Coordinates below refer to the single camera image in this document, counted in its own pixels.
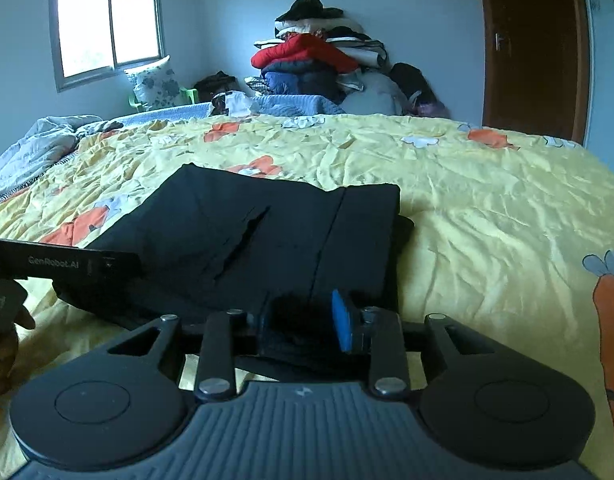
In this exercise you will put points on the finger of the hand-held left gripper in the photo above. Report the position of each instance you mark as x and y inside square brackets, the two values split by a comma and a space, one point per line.
[124, 265]

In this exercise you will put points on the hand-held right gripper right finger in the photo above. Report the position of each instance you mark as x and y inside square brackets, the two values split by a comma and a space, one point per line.
[343, 321]

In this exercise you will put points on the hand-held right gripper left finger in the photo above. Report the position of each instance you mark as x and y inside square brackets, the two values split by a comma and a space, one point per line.
[227, 345]

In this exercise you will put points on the black pants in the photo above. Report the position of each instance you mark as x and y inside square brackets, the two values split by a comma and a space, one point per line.
[212, 220]

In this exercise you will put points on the white grey quilt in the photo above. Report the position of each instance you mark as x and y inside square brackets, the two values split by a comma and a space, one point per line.
[32, 145]

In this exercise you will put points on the yellow printed bedsheet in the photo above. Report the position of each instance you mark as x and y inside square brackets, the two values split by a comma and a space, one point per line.
[487, 220]

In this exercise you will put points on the green plastic chair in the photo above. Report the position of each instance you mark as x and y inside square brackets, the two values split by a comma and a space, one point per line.
[189, 95]

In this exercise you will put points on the floral pillow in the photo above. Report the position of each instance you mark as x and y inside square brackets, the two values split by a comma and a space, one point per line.
[154, 82]

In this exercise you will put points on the white cloth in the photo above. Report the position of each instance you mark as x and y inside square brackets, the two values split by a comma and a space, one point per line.
[237, 102]

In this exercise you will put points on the dark brown bag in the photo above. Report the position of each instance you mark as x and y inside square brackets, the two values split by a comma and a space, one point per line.
[214, 85]

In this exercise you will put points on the blue blanket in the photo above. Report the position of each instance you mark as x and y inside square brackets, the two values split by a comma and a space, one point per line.
[297, 104]

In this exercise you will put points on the grey cloth bundle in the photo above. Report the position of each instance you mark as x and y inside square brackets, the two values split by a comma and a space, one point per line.
[372, 97]

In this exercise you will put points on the window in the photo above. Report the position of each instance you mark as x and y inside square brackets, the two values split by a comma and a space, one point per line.
[87, 25]

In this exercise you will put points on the black bag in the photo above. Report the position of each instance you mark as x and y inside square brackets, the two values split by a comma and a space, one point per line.
[412, 82]

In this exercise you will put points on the pile of clothes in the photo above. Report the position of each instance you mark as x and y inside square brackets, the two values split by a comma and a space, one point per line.
[307, 52]

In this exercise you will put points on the brown wooden door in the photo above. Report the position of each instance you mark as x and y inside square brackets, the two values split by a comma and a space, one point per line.
[532, 50]

